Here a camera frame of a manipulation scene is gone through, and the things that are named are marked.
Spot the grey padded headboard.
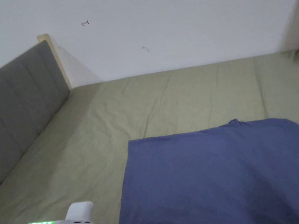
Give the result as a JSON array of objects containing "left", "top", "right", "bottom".
[{"left": 0, "top": 31, "right": 86, "bottom": 203}]

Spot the blue shirt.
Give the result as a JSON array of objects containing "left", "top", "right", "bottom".
[{"left": 106, "top": 111, "right": 299, "bottom": 224}]

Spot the bed with pale green sheet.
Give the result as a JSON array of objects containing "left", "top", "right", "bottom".
[{"left": 0, "top": 49, "right": 299, "bottom": 224}]

